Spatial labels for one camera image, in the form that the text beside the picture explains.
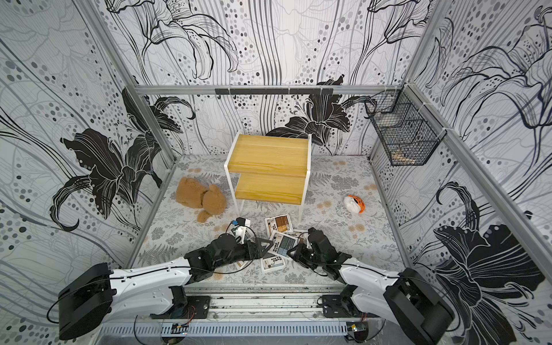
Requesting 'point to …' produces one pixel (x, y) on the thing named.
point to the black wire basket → (407, 131)
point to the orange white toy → (354, 203)
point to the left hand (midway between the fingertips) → (269, 251)
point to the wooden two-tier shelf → (272, 167)
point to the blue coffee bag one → (282, 244)
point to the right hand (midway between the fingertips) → (290, 253)
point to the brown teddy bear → (194, 192)
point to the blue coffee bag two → (271, 263)
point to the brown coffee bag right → (301, 240)
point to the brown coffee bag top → (282, 223)
